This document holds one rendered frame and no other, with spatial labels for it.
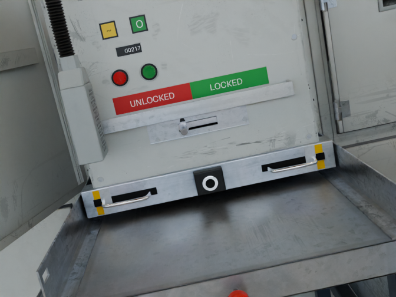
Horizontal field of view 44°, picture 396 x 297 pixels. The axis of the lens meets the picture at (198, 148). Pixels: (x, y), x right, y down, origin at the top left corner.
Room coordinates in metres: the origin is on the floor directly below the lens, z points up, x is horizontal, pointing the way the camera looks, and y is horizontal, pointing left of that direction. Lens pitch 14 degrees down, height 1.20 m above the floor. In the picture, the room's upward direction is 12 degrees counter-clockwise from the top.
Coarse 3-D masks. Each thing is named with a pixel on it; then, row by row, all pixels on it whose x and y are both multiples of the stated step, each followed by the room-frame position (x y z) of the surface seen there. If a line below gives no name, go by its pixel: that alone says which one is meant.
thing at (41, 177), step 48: (0, 0) 1.23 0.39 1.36; (0, 48) 1.18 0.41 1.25; (48, 48) 1.32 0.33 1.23; (0, 96) 1.14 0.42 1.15; (48, 96) 1.31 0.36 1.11; (0, 144) 1.09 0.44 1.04; (48, 144) 1.26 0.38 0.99; (0, 192) 1.05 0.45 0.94; (48, 192) 1.20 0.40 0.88; (0, 240) 1.01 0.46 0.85
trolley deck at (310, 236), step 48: (240, 192) 1.00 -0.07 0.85; (288, 192) 0.94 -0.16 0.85; (336, 192) 0.89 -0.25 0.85; (96, 240) 0.90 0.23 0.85; (144, 240) 0.85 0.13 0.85; (192, 240) 0.81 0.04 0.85; (240, 240) 0.77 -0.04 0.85; (288, 240) 0.73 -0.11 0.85; (336, 240) 0.69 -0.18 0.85; (384, 240) 0.66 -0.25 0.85; (96, 288) 0.70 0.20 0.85; (144, 288) 0.67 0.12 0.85; (192, 288) 0.66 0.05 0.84; (240, 288) 0.66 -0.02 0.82; (288, 288) 0.66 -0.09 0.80
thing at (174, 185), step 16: (304, 144) 0.99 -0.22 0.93; (240, 160) 0.98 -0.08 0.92; (256, 160) 0.98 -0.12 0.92; (272, 160) 0.98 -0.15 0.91; (288, 160) 0.98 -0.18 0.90; (304, 160) 0.98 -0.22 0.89; (160, 176) 0.98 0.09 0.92; (176, 176) 0.98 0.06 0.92; (192, 176) 0.98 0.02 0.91; (224, 176) 0.98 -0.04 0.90; (240, 176) 0.98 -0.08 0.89; (256, 176) 0.98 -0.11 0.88; (272, 176) 0.98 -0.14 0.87; (288, 176) 0.98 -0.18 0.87; (112, 192) 0.98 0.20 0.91; (128, 192) 0.98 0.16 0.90; (144, 192) 0.98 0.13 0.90; (160, 192) 0.98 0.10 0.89; (176, 192) 0.98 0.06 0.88; (192, 192) 0.98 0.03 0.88; (96, 208) 0.98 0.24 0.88; (128, 208) 0.98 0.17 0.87
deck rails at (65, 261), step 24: (336, 144) 0.98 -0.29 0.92; (336, 168) 1.00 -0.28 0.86; (360, 168) 0.85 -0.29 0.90; (360, 192) 0.86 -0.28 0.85; (384, 192) 0.75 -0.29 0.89; (72, 216) 0.90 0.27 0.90; (384, 216) 0.74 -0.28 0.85; (72, 240) 0.86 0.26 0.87; (48, 264) 0.70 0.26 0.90; (72, 264) 0.80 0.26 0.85; (48, 288) 0.68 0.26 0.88; (72, 288) 0.71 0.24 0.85
